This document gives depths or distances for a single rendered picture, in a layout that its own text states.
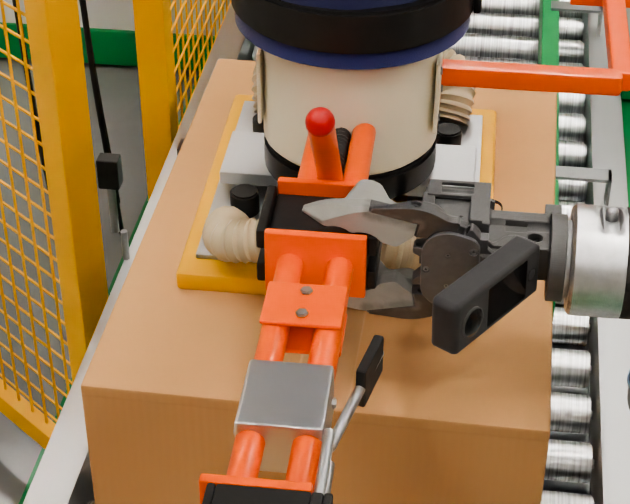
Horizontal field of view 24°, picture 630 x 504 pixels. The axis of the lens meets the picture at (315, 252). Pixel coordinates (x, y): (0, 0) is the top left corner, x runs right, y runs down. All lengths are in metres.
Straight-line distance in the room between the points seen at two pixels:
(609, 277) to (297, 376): 0.27
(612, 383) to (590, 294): 0.70
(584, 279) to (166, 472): 0.41
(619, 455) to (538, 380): 0.50
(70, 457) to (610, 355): 0.69
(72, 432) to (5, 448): 0.89
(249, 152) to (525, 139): 0.32
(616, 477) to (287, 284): 0.71
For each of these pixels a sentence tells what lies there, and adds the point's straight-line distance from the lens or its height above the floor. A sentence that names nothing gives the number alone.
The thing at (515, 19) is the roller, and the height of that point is 0.55.
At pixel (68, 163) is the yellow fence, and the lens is 1.98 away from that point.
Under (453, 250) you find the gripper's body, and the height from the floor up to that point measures 1.12.
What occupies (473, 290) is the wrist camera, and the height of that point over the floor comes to 1.12.
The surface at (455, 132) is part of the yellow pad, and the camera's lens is 1.50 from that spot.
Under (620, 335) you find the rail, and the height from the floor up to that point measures 0.59.
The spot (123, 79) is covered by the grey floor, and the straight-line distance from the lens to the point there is 3.72.
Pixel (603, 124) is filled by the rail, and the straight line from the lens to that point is 2.38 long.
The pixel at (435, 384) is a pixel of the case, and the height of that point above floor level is 0.97.
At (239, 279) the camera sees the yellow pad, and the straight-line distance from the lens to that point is 1.34.
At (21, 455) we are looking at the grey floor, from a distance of 2.64.
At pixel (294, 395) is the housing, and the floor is 1.11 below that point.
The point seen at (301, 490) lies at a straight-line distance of 0.94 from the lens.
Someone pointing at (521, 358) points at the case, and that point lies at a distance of 1.29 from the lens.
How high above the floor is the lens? 1.78
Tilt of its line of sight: 36 degrees down
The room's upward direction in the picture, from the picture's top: straight up
